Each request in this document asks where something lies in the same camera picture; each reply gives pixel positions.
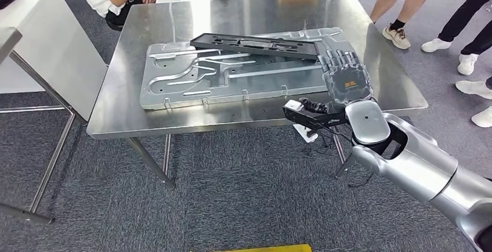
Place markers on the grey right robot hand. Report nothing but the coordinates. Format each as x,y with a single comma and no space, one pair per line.
348,83

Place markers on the black plastic panel part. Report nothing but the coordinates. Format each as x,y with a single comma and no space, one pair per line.
253,46

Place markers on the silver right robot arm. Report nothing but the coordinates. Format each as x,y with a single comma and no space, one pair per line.
415,165

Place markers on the stainless steel workbench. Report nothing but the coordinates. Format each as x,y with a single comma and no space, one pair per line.
250,11

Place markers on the white power strip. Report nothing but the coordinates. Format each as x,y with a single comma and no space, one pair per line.
305,135

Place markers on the stamped grey metal plate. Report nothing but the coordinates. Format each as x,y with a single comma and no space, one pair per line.
269,85

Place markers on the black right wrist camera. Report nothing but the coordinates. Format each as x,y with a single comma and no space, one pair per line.
303,118

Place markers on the grey table steel frame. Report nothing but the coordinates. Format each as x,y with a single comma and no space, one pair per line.
9,42

